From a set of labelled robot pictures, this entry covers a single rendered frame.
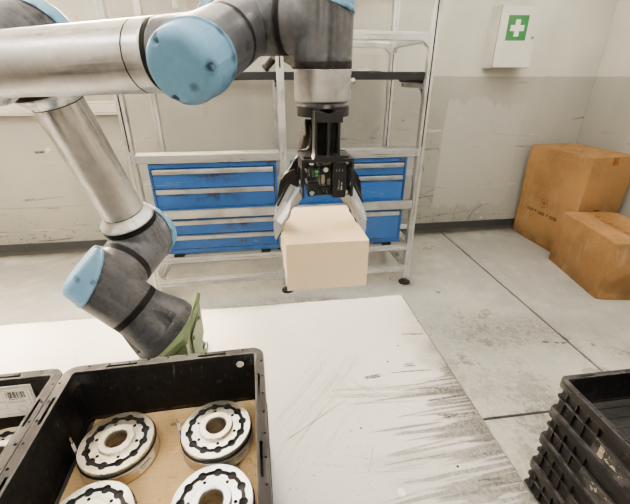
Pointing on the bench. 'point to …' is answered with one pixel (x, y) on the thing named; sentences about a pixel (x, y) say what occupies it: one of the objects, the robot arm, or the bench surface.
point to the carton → (324, 249)
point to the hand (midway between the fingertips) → (319, 234)
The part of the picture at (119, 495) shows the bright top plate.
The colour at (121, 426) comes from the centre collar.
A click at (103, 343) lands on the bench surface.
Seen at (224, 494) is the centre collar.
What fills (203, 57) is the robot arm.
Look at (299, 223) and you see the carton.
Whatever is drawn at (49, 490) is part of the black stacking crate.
